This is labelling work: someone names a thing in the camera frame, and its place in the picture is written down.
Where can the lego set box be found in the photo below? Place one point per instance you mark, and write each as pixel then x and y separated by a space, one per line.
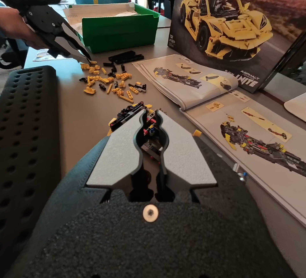
pixel 275 0

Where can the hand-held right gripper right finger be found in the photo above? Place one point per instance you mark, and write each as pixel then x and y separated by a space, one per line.
pixel 188 160

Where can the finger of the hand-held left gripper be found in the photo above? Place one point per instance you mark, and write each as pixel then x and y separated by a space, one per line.
pixel 62 43
pixel 69 30

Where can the green plastic bin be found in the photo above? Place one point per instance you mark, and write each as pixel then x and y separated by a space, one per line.
pixel 119 33

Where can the pile of yellow black lego pieces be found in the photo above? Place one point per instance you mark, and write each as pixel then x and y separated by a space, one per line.
pixel 123 75

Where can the white adjustable stand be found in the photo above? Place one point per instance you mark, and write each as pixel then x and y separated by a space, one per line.
pixel 296 106

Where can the printed leaflet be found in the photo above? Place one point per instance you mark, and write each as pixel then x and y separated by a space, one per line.
pixel 41 55

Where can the lego instruction booklet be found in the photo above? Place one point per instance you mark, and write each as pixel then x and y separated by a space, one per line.
pixel 208 120

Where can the lego car chassis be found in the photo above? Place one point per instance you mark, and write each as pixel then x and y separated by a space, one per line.
pixel 130 115

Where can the black lego frame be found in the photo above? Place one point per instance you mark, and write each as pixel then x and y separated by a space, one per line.
pixel 133 58
pixel 122 55

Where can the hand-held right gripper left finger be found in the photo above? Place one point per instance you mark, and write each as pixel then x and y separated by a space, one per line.
pixel 114 160

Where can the person's left hand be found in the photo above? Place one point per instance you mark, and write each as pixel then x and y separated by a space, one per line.
pixel 14 24

